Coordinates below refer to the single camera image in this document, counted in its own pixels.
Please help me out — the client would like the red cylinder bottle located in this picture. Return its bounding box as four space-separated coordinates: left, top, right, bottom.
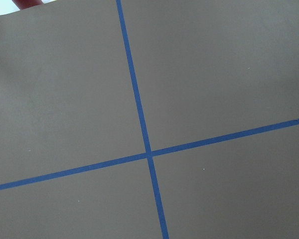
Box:
12 0 44 10

